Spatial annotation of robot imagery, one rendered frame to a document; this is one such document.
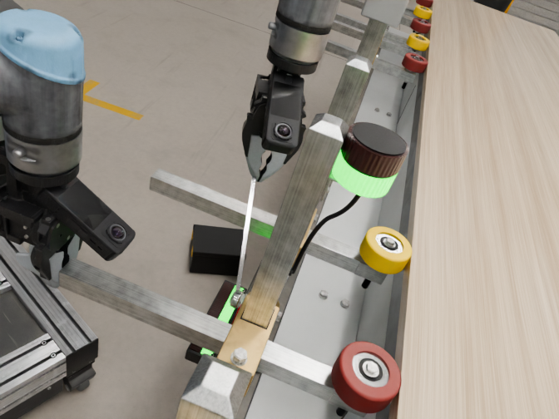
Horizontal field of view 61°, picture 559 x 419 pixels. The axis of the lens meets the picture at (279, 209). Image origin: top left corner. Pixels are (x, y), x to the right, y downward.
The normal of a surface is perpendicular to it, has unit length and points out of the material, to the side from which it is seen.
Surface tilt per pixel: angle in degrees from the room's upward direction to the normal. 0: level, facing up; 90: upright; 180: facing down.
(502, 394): 0
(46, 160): 91
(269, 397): 0
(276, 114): 29
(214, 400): 45
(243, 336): 0
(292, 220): 90
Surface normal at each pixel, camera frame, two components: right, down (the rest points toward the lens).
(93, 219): 0.70, -0.44
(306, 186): -0.28, 0.55
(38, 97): 0.30, 0.68
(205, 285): 0.26, -0.74
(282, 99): 0.27, -0.33
